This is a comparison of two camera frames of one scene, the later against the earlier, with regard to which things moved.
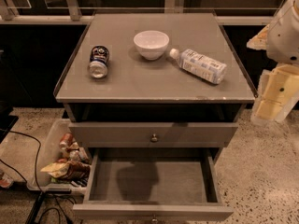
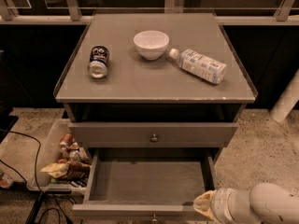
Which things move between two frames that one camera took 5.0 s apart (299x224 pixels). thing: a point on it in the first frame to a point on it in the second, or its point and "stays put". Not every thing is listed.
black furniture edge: [7, 120] stays put
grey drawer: [152, 134] stays put
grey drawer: [163, 184] stays put
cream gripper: [284, 42] to [219, 204]
